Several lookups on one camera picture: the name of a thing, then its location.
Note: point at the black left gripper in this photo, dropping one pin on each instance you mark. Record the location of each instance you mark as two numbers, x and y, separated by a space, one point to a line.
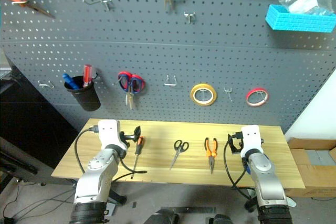
125 137

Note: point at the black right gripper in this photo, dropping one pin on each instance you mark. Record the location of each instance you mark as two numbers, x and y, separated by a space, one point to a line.
238 136

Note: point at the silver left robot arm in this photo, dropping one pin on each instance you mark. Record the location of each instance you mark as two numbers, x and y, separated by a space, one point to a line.
95 176

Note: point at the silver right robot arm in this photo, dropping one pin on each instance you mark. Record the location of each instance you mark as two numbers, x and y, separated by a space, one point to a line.
265 176

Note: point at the red tape roll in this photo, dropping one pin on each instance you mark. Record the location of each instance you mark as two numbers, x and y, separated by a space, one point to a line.
249 102

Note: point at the short double metal hook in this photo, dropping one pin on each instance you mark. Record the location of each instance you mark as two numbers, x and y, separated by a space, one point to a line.
189 16
229 91

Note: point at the metal loop pegboard hook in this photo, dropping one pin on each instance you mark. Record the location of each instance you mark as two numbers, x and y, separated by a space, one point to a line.
170 84
46 85

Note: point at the yellow tape roll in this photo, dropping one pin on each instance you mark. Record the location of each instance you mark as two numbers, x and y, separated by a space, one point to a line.
194 99

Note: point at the black table foot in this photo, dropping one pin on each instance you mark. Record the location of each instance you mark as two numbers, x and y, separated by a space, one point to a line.
118 196
250 205

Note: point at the black plastic cup holder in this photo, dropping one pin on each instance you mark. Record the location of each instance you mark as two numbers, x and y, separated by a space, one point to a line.
85 98

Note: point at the dark rounded shape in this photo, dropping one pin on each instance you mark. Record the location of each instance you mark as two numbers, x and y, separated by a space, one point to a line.
162 217
220 219

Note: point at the brown cardboard boxes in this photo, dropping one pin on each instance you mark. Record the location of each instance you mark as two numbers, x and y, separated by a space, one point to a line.
315 174

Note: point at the grey metal pegboard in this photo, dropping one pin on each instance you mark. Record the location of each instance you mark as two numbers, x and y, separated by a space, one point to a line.
168 51

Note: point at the black cabinet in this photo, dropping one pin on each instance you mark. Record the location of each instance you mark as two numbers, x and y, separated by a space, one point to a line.
29 129

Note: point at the long metal pegboard hook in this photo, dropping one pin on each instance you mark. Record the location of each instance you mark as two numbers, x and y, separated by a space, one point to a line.
103 2

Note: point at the blue plastic bin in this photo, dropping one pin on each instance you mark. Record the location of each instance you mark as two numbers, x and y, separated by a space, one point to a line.
299 22

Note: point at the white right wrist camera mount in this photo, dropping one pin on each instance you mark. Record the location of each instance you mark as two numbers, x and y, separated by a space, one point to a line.
252 140

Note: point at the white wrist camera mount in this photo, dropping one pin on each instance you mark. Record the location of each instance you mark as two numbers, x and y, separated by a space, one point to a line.
252 140
109 133

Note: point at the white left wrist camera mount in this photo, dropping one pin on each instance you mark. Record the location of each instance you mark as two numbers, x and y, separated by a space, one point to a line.
109 133

